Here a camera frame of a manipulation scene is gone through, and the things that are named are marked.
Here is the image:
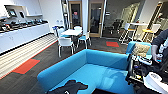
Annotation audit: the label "white high table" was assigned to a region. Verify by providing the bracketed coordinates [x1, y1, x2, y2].
[130, 21, 150, 43]

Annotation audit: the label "white chair teal seat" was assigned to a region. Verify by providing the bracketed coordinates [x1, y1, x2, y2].
[77, 31, 93, 50]
[55, 27, 66, 38]

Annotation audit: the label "red door sign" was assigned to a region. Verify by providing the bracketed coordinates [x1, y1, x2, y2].
[73, 11, 80, 18]

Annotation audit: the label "black equipment cart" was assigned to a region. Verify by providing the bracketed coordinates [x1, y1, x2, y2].
[125, 54, 168, 94]

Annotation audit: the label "white device on cart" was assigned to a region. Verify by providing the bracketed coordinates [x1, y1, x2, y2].
[144, 72, 168, 94]

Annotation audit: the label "wooden framed glass door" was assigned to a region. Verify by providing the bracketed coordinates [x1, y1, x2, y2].
[88, 0, 107, 38]
[68, 0, 84, 30]

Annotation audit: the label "white kitchen counter cabinets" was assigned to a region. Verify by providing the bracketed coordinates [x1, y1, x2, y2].
[0, 22, 51, 54]

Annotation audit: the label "yellow bar stool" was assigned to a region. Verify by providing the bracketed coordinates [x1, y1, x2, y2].
[141, 23, 163, 44]

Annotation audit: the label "dark wall mounted screen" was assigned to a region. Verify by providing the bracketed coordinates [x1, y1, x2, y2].
[8, 9, 18, 18]

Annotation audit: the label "blue sofa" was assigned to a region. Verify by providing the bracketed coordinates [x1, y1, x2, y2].
[37, 40, 153, 94]

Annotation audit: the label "white dining chair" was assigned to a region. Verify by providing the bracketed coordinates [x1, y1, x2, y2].
[73, 25, 83, 31]
[57, 36, 77, 58]

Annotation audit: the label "white bar stool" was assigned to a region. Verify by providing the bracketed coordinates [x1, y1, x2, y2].
[119, 22, 134, 44]

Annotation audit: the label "black office chair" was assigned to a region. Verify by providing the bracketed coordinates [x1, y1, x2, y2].
[111, 18, 124, 34]

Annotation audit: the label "square white dining table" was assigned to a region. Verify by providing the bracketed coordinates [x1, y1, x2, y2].
[61, 29, 84, 37]

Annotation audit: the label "patterned tan cushion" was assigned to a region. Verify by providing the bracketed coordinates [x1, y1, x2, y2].
[132, 43, 153, 58]

